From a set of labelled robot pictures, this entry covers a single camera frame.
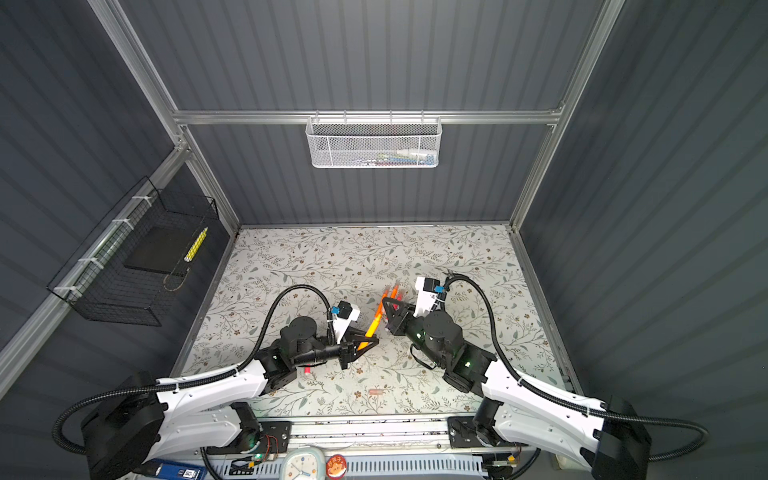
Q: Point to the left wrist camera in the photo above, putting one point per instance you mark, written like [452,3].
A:
[342,316]

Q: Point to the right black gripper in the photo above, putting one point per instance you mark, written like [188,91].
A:
[398,320]

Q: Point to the black wire wall basket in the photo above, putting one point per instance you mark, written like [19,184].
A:
[133,271]

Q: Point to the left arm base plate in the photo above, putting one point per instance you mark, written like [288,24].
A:
[272,437]

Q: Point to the blue black device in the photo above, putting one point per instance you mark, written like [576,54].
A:
[170,470]

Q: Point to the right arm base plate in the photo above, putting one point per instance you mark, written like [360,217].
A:
[462,433]

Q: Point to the white mesh wall basket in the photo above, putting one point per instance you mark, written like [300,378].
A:
[383,145]

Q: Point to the black pad in basket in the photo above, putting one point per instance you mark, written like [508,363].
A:
[161,251]

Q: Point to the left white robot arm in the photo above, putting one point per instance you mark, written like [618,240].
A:
[207,412]

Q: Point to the white alarm clock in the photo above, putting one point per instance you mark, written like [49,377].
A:
[307,463]

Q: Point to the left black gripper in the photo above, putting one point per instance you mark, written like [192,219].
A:
[348,349]

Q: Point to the aluminium front rail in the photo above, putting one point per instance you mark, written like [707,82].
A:
[372,427]

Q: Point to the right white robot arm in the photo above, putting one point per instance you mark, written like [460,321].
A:
[622,450]

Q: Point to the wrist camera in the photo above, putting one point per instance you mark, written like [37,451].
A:
[430,295]
[342,316]

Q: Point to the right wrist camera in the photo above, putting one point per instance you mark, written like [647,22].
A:
[430,295]

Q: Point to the yellow highlighter in basket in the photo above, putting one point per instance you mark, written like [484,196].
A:
[196,245]

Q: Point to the red round toy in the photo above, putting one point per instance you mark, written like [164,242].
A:
[336,467]

